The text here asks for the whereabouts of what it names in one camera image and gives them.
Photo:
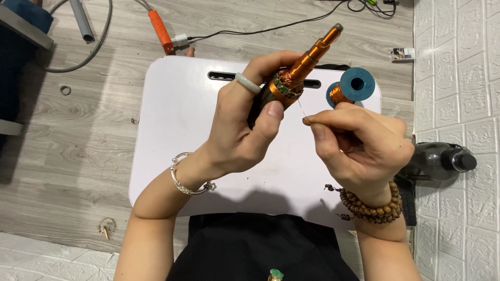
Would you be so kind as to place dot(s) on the person's right hand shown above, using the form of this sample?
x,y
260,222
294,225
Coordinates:
x,y
367,152

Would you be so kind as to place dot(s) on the person's left hand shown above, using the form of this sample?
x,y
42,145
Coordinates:
x,y
230,140

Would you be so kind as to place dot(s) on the copper wound motor armature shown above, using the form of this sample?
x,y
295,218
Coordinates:
x,y
302,68

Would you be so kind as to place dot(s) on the white folding lap table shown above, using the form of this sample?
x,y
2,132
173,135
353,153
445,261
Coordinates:
x,y
179,128

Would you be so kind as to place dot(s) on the dark glass bottle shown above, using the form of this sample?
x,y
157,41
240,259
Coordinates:
x,y
433,160

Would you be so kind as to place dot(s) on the person's toe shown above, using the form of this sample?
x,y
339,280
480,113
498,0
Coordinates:
x,y
190,52

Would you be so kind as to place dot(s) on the small white packet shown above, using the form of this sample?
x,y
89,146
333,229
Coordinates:
x,y
402,54

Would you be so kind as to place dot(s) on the white plug adapter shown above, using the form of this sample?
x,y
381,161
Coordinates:
x,y
180,41

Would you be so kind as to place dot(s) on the person's black clothing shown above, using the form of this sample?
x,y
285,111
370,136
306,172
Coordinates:
x,y
254,253

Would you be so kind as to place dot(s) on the green pendant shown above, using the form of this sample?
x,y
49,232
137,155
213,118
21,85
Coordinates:
x,y
276,274

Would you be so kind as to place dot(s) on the grey plastic pipe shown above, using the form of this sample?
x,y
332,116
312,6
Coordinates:
x,y
82,21

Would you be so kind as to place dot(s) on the blue cushioned seat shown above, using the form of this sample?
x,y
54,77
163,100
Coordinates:
x,y
19,23

